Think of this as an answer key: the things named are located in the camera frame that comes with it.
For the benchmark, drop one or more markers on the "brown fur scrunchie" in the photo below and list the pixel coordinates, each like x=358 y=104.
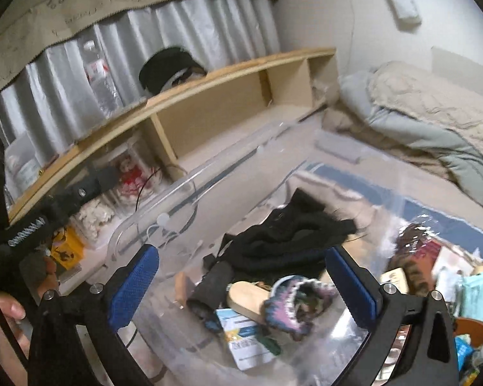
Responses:
x=416 y=273

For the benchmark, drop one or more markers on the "brown leather card holder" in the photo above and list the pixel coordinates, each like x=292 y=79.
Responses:
x=471 y=327

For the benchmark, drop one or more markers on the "clear plastic storage bin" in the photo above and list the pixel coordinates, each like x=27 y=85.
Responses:
x=225 y=193

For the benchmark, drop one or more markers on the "purple crochet scrunchie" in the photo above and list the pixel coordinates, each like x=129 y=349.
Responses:
x=281 y=309

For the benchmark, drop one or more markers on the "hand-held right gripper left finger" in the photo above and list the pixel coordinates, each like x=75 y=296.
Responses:
x=133 y=285

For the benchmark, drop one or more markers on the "wooden shelf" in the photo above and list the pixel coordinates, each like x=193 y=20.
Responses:
x=225 y=70

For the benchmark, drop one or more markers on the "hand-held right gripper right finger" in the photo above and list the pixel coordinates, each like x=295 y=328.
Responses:
x=352 y=285

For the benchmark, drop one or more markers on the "red and white doll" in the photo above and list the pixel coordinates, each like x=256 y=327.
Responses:
x=128 y=179

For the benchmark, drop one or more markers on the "beige curtain valance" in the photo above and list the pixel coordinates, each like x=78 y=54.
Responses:
x=104 y=0

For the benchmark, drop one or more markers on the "beige fleece blanket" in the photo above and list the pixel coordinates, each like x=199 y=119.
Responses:
x=386 y=155

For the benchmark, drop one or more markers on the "yellow box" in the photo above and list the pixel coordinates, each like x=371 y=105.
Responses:
x=68 y=249

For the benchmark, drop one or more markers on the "dark red box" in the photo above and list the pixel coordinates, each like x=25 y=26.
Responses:
x=426 y=255

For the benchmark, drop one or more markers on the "clear plastic water bottle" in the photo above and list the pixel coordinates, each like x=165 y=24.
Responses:
x=100 y=84

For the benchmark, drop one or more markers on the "black cylinder roll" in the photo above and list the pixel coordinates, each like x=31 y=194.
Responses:
x=209 y=289

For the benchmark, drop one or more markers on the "person's left hand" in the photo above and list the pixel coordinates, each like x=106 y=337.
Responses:
x=10 y=309

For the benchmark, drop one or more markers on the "grey curtain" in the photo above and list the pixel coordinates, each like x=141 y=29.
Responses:
x=209 y=28

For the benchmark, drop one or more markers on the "white jar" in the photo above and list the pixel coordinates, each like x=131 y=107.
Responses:
x=22 y=169

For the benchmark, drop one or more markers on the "black cloth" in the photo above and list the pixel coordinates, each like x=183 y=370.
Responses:
x=281 y=237

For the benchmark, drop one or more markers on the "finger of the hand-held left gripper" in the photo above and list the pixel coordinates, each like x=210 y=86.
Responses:
x=84 y=193

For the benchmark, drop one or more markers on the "white headboard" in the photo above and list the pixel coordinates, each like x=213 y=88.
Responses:
x=467 y=60

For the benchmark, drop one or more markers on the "teal mask packet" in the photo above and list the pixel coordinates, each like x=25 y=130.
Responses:
x=477 y=293

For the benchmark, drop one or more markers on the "clear container of cotton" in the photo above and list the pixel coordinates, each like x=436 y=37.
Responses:
x=92 y=217

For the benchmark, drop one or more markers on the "white and blue packet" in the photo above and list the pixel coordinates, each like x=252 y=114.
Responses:
x=241 y=345

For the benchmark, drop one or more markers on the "grey duvet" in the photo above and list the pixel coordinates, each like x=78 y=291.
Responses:
x=406 y=136

